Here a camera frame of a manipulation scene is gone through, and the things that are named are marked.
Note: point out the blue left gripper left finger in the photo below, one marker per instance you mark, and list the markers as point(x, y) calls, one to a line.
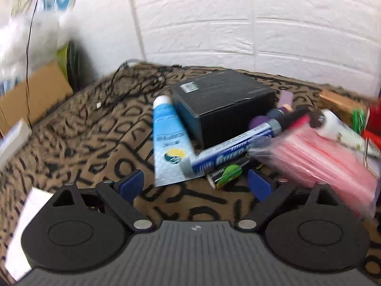
point(131, 186)

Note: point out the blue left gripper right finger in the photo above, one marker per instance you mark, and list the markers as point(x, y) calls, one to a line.
point(259, 185)

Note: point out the pink masks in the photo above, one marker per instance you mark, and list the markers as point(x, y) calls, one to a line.
point(309, 159)

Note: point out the white bottle dark cap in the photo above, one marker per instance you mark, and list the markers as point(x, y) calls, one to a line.
point(327, 125)

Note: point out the blue whiteboard marker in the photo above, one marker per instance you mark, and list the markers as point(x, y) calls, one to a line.
point(219, 154)

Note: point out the blue white cream tube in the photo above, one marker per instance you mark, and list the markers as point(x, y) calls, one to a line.
point(171, 144)

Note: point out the black cardboard box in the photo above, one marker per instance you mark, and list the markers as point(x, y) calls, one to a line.
point(220, 105)

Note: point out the small brown wooden block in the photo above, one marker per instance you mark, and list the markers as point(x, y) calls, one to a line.
point(343, 107)

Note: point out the red feather toy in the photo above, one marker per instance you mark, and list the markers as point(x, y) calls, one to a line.
point(366, 122)

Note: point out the cardboard box by wall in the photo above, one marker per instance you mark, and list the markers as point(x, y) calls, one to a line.
point(31, 99)

